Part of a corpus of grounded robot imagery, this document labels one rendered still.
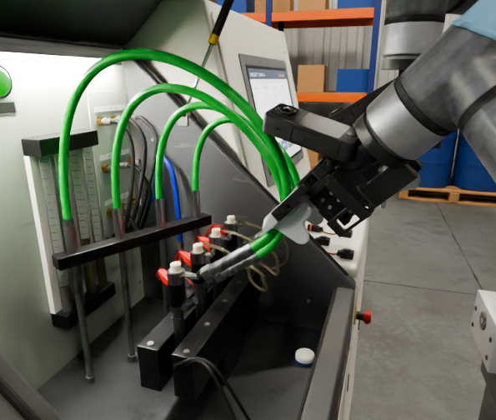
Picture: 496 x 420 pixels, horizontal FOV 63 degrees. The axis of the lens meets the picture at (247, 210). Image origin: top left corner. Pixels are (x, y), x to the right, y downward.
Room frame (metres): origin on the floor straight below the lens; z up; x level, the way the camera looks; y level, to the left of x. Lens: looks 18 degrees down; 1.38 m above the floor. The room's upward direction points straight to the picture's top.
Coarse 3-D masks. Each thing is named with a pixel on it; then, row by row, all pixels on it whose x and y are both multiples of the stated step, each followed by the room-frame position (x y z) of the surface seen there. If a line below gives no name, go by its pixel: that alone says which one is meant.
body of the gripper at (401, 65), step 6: (384, 60) 0.58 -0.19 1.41; (390, 60) 0.57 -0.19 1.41; (396, 60) 0.56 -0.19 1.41; (402, 60) 0.56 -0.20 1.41; (408, 60) 0.55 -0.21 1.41; (414, 60) 0.55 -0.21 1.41; (384, 66) 0.58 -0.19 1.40; (390, 66) 0.57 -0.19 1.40; (396, 66) 0.56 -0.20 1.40; (402, 66) 0.56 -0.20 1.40; (408, 66) 0.55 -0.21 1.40; (402, 72) 0.58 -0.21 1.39; (438, 144) 0.54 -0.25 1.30
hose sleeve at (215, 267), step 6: (246, 246) 0.53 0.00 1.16; (234, 252) 0.54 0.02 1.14; (240, 252) 0.53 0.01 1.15; (246, 252) 0.53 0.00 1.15; (252, 252) 0.53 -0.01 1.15; (222, 258) 0.55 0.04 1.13; (228, 258) 0.54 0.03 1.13; (234, 258) 0.53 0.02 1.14; (240, 258) 0.53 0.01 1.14; (246, 258) 0.54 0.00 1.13; (210, 264) 0.55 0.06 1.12; (216, 264) 0.54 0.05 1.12; (222, 264) 0.54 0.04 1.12; (228, 264) 0.54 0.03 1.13; (234, 264) 0.54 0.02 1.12; (210, 270) 0.55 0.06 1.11; (216, 270) 0.54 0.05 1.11; (222, 270) 0.54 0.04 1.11
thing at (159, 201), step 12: (180, 108) 0.74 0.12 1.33; (192, 108) 0.73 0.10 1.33; (204, 108) 0.73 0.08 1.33; (168, 120) 0.75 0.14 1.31; (168, 132) 0.75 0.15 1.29; (156, 168) 0.76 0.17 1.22; (288, 168) 0.68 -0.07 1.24; (156, 180) 0.76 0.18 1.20; (156, 192) 0.76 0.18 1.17; (156, 204) 0.76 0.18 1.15; (156, 216) 0.76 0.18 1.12
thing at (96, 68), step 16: (144, 48) 0.58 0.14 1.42; (96, 64) 0.60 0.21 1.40; (112, 64) 0.60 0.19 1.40; (176, 64) 0.56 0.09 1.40; (192, 64) 0.56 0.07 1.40; (80, 80) 0.61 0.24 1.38; (208, 80) 0.55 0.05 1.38; (80, 96) 0.62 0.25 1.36; (240, 96) 0.54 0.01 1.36; (64, 112) 0.63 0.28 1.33; (256, 112) 0.53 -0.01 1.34; (64, 128) 0.63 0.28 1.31; (64, 144) 0.63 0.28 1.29; (272, 144) 0.52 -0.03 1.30; (64, 160) 0.63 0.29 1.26; (64, 176) 0.63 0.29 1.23; (288, 176) 0.51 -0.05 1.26; (64, 192) 0.63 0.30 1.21; (288, 192) 0.51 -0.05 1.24; (64, 208) 0.63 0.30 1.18; (64, 224) 0.63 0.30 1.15; (256, 240) 0.53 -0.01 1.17
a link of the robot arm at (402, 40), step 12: (396, 24) 0.56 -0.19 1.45; (408, 24) 0.55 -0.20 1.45; (420, 24) 0.55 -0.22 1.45; (432, 24) 0.55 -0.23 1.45; (384, 36) 0.58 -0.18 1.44; (396, 36) 0.56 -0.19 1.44; (408, 36) 0.55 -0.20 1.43; (420, 36) 0.55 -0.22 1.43; (432, 36) 0.55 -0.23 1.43; (384, 48) 0.58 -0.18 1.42; (396, 48) 0.56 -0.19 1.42; (408, 48) 0.55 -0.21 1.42; (420, 48) 0.55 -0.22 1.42
